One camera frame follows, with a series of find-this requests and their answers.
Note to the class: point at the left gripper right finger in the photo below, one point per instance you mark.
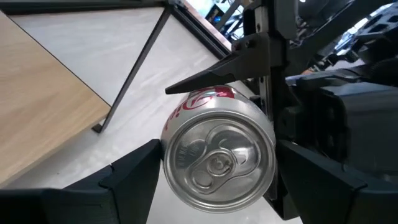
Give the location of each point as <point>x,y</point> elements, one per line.
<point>326,199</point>

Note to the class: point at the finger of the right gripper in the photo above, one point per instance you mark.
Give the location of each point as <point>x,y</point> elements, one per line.
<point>280,205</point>
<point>242,62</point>

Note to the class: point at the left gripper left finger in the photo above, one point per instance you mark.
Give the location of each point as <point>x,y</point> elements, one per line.
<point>124,199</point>

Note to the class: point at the silver Diet Coke can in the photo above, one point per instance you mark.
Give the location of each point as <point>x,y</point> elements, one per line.
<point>217,161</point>

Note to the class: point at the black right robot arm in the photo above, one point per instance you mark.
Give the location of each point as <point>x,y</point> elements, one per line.
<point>379,46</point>

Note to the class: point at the black aluminium table frame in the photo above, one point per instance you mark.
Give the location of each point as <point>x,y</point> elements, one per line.
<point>199,31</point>

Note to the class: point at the black metal shelf end frame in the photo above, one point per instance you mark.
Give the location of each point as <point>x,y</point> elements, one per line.
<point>134,67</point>

